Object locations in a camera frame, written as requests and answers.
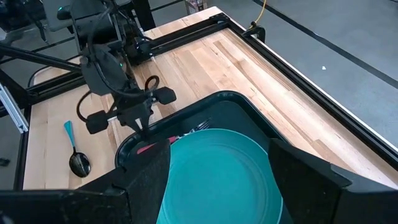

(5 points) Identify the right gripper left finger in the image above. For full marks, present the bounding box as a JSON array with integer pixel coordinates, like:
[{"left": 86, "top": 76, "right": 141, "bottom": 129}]
[{"left": 124, "top": 141, "right": 172, "bottom": 224}]

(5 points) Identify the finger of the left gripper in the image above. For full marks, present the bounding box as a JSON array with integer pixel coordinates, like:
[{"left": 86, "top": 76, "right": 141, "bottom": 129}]
[
  {"left": 141, "top": 114, "right": 153, "bottom": 141},
  {"left": 129, "top": 123, "right": 147, "bottom": 142}
]

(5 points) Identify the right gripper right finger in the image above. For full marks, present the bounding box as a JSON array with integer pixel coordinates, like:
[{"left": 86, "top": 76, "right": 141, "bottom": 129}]
[{"left": 268, "top": 138, "right": 353, "bottom": 224}]

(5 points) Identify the fork with pink handle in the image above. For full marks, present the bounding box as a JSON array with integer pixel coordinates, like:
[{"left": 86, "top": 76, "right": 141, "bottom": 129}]
[{"left": 136, "top": 119, "right": 213, "bottom": 156}]

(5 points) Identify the teal plate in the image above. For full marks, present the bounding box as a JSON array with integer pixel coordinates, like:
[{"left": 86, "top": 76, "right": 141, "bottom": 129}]
[{"left": 157, "top": 128, "right": 295, "bottom": 224}]

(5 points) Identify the black tray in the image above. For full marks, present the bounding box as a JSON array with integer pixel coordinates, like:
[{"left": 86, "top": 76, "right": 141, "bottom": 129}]
[{"left": 114, "top": 90, "right": 281, "bottom": 170}]

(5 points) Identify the silver aluminium extrusion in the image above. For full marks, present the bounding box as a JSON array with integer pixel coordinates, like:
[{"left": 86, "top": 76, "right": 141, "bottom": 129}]
[{"left": 0, "top": 83, "right": 30, "bottom": 134}]

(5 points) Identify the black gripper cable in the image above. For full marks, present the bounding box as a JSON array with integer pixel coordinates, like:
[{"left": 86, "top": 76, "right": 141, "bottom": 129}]
[{"left": 75, "top": 74, "right": 160, "bottom": 124}]

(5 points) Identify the spoon with teal handle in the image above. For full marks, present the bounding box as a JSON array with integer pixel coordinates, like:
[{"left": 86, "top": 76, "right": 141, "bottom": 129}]
[{"left": 63, "top": 120, "right": 92, "bottom": 179}]

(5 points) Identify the black table end rail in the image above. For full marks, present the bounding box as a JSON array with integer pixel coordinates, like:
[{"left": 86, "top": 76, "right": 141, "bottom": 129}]
[{"left": 18, "top": 14, "right": 233, "bottom": 191}]

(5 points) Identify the black table edge rail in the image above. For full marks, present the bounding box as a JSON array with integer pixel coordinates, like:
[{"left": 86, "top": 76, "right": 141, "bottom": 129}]
[{"left": 214, "top": 12, "right": 398, "bottom": 171}]

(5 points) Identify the black frame strut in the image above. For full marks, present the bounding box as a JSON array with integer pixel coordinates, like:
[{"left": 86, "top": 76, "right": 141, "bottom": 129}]
[{"left": 0, "top": 42, "right": 82, "bottom": 73}]

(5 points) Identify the yellow cable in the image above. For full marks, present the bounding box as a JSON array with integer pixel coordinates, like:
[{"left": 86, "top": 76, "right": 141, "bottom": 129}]
[{"left": 248, "top": 0, "right": 268, "bottom": 30}]

